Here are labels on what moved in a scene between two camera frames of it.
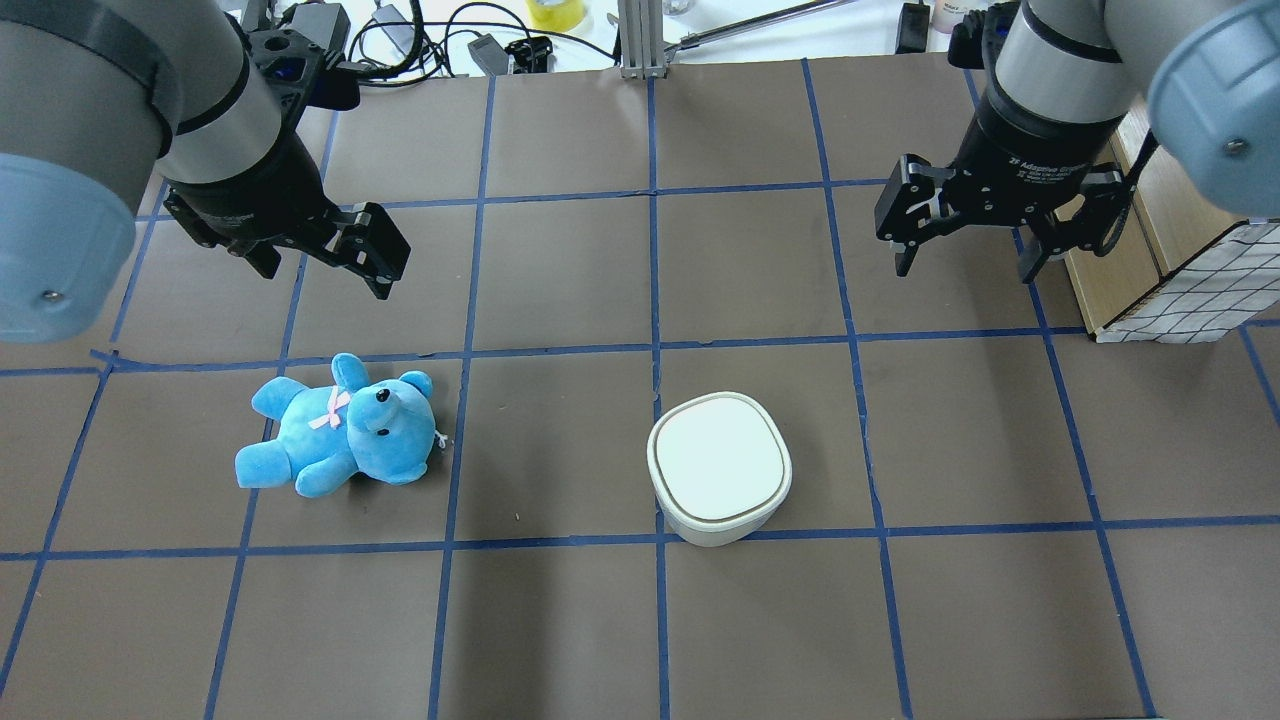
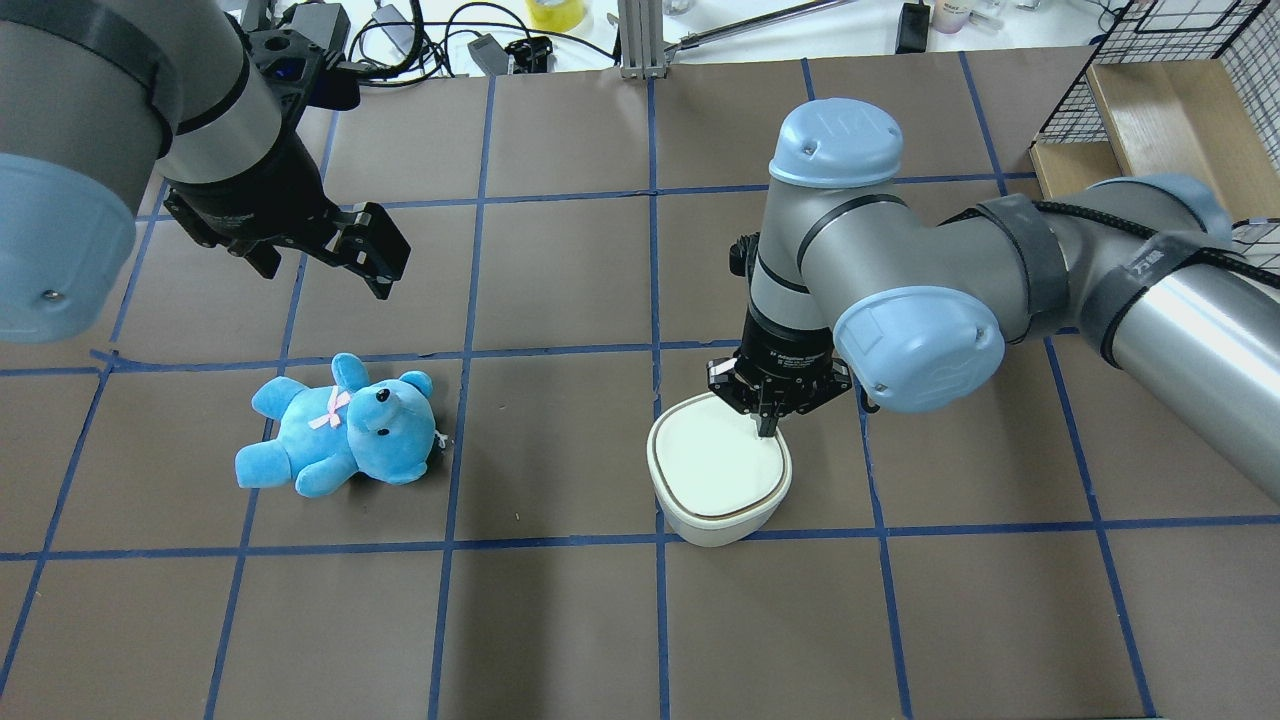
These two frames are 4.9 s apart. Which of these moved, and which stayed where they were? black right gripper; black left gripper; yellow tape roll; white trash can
Moved: black right gripper
Stayed: black left gripper; yellow tape roll; white trash can
